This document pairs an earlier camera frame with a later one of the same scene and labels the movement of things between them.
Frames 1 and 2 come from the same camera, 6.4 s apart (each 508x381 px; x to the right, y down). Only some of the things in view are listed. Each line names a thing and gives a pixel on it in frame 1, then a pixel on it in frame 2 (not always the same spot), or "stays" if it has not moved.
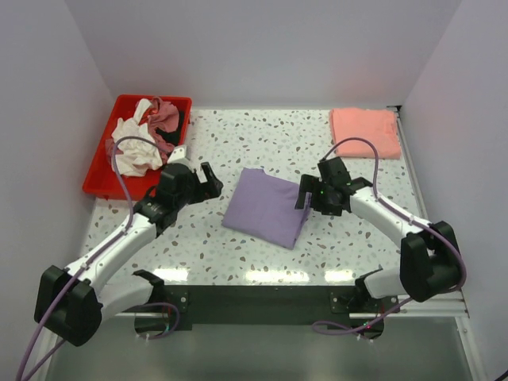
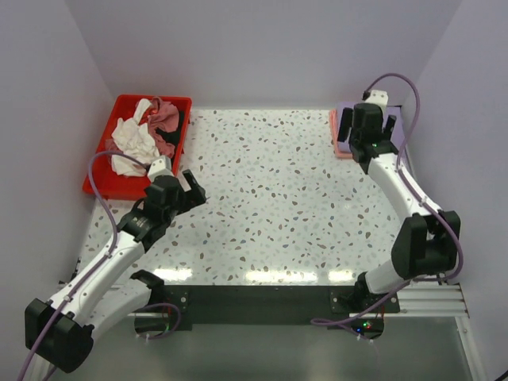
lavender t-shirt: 264,206 to 396,136
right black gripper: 317,194 to 345,124
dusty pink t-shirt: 163,115 stays
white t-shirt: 136,155 stays
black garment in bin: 173,138 stays
